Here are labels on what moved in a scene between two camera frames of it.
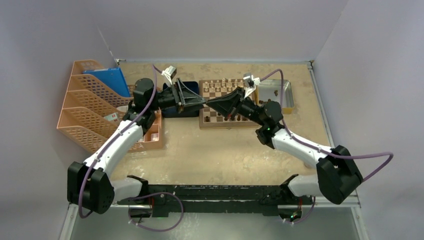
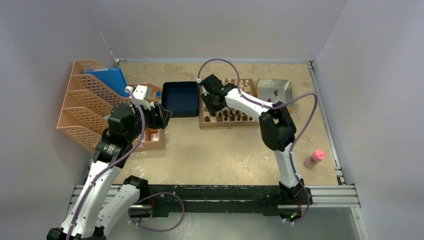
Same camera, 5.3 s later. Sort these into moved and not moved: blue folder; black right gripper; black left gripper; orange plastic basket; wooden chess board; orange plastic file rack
Moved: black right gripper; black left gripper
Not moved: wooden chess board; blue folder; orange plastic basket; orange plastic file rack
